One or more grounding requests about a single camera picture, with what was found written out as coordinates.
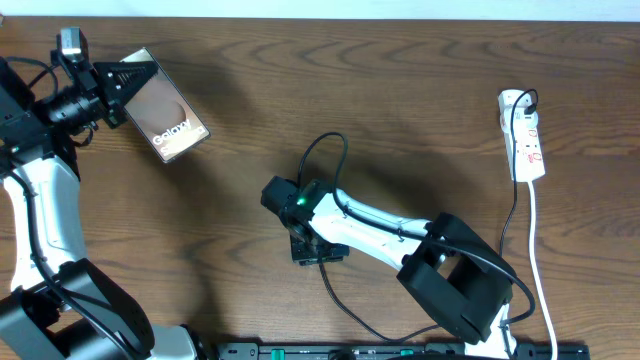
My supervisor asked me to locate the Galaxy S25 Ultra smartphone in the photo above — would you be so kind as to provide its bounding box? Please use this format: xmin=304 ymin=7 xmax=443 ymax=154
xmin=122 ymin=47 xmax=211 ymax=163

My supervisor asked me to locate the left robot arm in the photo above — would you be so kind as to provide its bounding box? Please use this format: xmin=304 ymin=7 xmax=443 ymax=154
xmin=1 ymin=49 xmax=215 ymax=359

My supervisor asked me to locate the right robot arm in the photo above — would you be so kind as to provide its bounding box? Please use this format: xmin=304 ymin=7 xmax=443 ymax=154
xmin=261 ymin=176 xmax=516 ymax=359

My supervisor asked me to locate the white power strip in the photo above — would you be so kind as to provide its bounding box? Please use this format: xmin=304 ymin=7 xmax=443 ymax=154
xmin=498 ymin=89 xmax=545 ymax=183

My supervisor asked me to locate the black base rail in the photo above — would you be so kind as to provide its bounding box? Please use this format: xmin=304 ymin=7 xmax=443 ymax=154
xmin=216 ymin=343 xmax=591 ymax=360

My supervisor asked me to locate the white power strip cord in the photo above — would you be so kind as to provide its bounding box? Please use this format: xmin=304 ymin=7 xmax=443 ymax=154
xmin=527 ymin=181 xmax=559 ymax=360

